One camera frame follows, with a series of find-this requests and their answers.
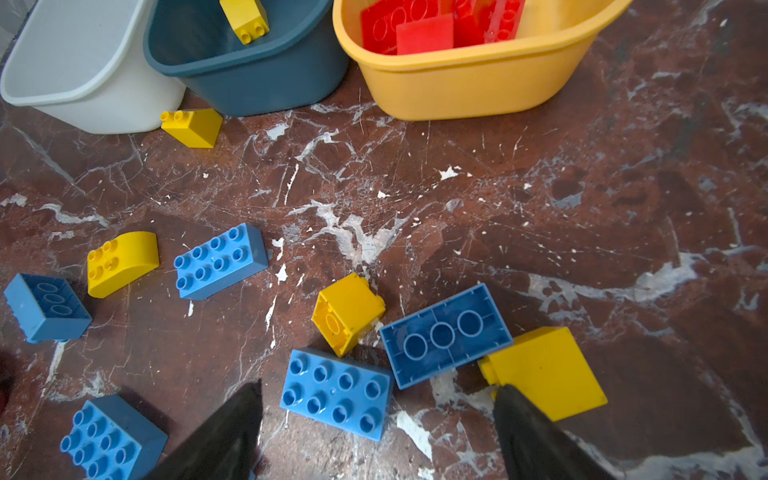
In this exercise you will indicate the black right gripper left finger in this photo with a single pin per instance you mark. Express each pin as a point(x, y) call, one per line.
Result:
point(223, 446)

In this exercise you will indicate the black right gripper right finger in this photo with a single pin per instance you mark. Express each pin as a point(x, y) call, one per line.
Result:
point(533, 447)

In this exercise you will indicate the yellow lego brick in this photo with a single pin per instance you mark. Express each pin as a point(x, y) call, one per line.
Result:
point(548, 368)
point(345, 312)

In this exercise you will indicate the yellow curved lego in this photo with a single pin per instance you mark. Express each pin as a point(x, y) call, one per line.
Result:
point(120, 261)

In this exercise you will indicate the small yellow lego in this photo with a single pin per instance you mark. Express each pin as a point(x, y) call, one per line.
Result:
point(193, 128)
point(247, 18)

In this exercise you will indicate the red lego brick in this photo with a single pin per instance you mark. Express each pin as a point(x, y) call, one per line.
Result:
point(504, 19)
point(380, 20)
point(426, 35)
point(471, 21)

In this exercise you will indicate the blue lego brick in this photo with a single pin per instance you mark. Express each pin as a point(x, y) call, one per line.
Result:
point(46, 308)
point(458, 330)
point(346, 394)
point(221, 262)
point(109, 439)

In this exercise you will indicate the yellow plastic bin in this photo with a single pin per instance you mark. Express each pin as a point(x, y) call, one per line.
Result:
point(498, 78)

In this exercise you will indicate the dark teal plastic bin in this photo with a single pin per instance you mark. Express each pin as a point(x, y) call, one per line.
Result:
point(299, 62)

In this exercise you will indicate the white plastic bin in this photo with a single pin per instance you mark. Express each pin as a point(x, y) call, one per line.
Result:
point(82, 62)

